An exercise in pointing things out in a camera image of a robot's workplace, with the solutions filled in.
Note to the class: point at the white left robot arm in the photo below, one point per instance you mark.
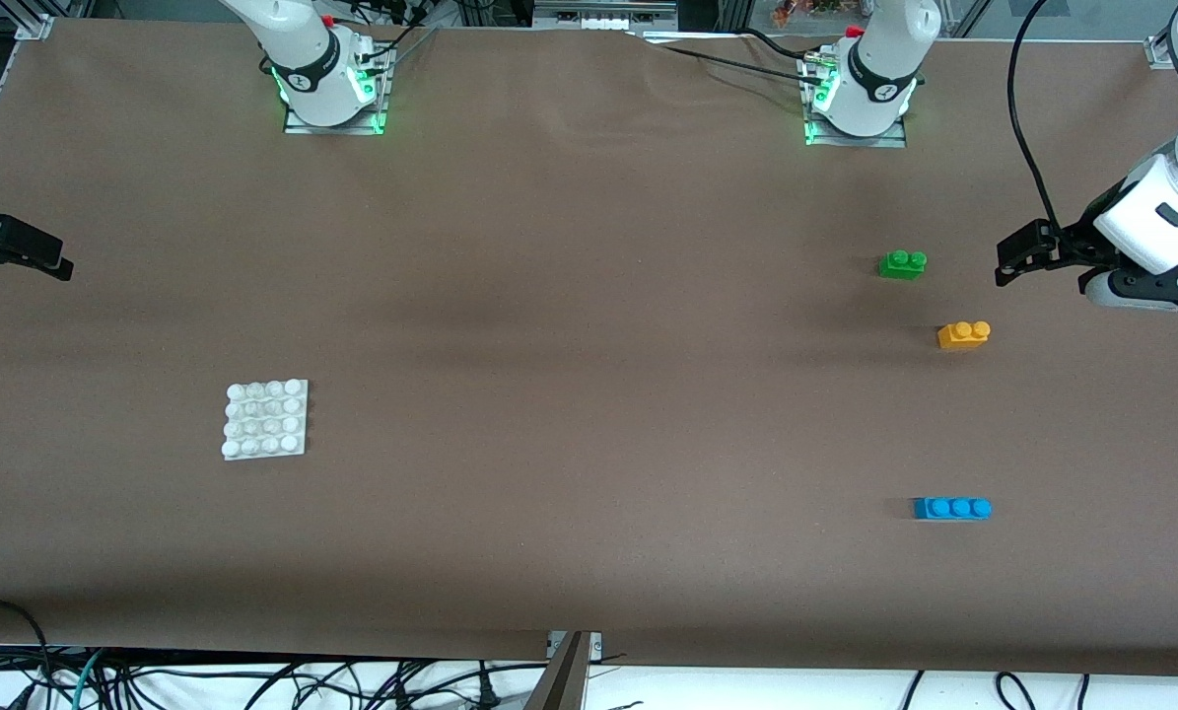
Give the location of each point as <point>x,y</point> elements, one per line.
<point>874,74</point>

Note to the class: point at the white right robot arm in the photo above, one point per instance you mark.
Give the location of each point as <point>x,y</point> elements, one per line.
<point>312,69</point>

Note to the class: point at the blue toy block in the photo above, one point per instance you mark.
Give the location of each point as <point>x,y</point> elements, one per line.
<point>951,509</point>

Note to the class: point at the small metal bracket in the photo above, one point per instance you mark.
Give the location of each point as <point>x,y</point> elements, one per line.
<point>594,646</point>

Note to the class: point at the orange red small objects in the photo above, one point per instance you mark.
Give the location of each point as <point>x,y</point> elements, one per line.
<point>791,10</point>

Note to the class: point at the yellow toy block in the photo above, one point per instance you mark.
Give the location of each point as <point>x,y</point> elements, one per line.
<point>963,337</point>

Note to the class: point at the aluminium frame corner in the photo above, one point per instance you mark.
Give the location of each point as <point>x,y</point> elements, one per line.
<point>1155,49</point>
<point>34,25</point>

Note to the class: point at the white studded base plate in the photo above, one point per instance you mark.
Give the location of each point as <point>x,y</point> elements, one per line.
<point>265,419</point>

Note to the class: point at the green toy block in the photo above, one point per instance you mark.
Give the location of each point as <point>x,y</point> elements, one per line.
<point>902,266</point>

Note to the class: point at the brown table cover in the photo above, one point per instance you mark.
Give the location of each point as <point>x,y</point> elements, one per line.
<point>352,542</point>

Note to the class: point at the white power strip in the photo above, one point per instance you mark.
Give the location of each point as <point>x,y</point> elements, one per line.
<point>598,20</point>

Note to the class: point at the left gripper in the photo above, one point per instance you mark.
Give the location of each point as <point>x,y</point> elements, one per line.
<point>1078,244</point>

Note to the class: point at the aluminium profile post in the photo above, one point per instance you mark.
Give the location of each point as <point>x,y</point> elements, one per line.
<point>564,680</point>

